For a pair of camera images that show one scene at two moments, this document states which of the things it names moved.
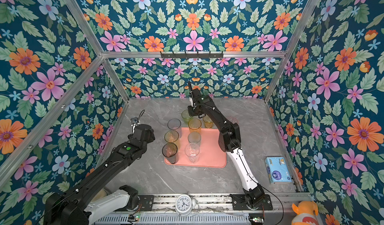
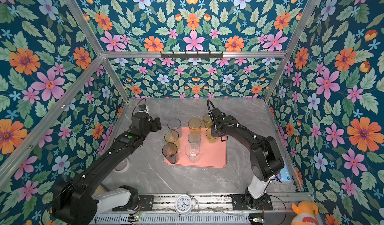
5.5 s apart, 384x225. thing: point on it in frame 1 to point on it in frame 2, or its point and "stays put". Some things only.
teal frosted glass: (194, 137) stays put
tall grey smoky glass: (170, 151) stays put
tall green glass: (172, 136) stays put
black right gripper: (190, 111) to (213, 133)
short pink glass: (192, 150) stays put
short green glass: (186, 116) to (209, 136)
